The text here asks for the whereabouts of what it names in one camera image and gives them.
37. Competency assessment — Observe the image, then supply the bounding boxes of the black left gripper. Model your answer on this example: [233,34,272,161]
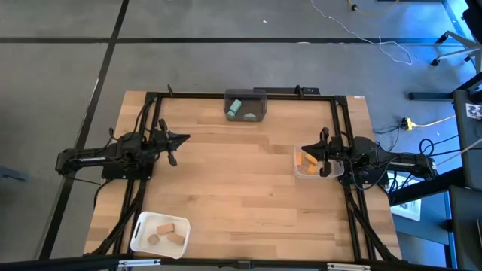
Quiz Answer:
[152,118,191,168]

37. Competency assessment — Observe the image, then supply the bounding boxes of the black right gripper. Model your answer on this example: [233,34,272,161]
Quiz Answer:
[300,126,346,178]

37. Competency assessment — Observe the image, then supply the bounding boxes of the long teal block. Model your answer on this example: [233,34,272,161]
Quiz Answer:
[227,99,243,119]

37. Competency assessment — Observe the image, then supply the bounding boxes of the clear plastic bin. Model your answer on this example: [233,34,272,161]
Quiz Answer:
[293,142,346,180]

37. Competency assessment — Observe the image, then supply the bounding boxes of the smoky grey transparent bin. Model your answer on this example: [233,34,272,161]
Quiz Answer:
[224,88,268,123]

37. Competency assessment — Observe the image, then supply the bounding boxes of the white plastic bin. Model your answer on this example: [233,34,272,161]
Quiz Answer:
[130,211,192,260]

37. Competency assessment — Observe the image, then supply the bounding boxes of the white paper sheet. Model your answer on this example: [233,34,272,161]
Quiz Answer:
[389,176,423,222]

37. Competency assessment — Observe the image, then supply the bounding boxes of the black beam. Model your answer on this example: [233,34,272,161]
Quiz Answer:
[387,167,465,206]

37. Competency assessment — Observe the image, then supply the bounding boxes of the black floor stand bar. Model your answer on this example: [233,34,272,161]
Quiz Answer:
[408,71,482,102]

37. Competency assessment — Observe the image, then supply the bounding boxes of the grey cabinet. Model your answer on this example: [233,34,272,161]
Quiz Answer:
[451,88,482,191]
[447,186,482,271]

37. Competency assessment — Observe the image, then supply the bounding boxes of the black white marker tag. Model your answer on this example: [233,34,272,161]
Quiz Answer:
[465,102,482,120]

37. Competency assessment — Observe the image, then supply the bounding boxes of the grey chair base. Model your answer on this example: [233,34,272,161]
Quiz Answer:
[430,31,482,75]

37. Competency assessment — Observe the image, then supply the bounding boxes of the black chair seat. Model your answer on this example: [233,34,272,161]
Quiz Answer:
[461,0,482,35]

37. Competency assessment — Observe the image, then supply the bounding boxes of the black aluminium table frame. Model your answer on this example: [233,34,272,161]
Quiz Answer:
[84,91,402,264]

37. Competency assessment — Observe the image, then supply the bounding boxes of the cream power cable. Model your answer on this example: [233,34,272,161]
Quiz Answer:
[413,114,457,129]

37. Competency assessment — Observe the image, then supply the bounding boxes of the white floor cable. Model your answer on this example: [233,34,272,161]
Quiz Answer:
[310,0,414,66]

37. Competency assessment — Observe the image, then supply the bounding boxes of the silver metal bracket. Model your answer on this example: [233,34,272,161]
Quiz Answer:
[326,262,372,271]
[117,258,162,269]

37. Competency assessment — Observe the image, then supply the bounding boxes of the black floor cable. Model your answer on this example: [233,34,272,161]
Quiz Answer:
[419,133,461,157]

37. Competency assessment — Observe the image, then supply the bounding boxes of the light grey cable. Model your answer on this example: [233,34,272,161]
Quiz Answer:
[436,138,482,167]

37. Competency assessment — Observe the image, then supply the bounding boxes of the yellow floor cable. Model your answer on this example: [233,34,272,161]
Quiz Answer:
[346,0,401,18]

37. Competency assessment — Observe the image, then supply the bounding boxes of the black camera gantry frame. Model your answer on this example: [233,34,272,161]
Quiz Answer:
[0,252,482,271]

